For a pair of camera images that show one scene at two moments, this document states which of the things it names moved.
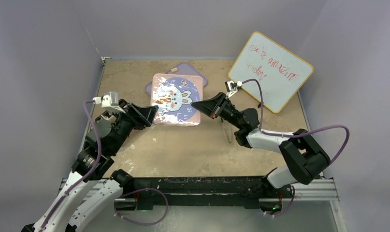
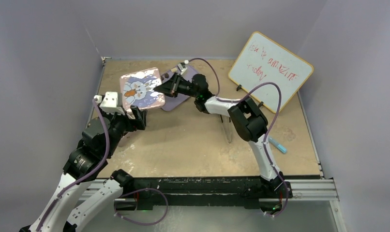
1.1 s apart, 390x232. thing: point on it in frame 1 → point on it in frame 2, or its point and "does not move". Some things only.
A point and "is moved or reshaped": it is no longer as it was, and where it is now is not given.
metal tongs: x=228 y=131 does not move
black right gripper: x=214 y=106 → x=170 y=87
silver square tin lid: x=174 y=94 → x=137 y=89
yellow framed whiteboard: x=280 y=73 does not move
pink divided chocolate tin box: x=111 y=115 is moved or reshaped
